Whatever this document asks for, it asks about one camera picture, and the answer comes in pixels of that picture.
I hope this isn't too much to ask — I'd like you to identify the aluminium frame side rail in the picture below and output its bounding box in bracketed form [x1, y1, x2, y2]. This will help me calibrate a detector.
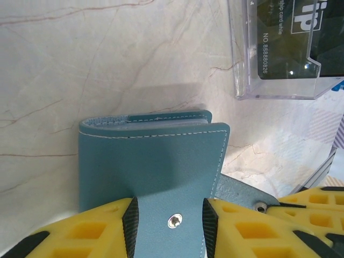
[290, 146, 344, 196]

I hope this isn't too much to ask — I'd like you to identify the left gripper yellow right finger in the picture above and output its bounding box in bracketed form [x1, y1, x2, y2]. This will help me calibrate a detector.
[203, 197, 344, 258]

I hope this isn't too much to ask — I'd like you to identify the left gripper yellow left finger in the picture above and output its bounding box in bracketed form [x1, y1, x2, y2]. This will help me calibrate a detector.
[0, 197, 140, 258]

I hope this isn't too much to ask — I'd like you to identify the clear acrylic card box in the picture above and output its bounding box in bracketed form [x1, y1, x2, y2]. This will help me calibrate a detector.
[227, 0, 344, 102]

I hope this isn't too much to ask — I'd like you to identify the blue leather card holder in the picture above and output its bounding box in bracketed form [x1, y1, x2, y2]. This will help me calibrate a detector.
[77, 109, 281, 258]

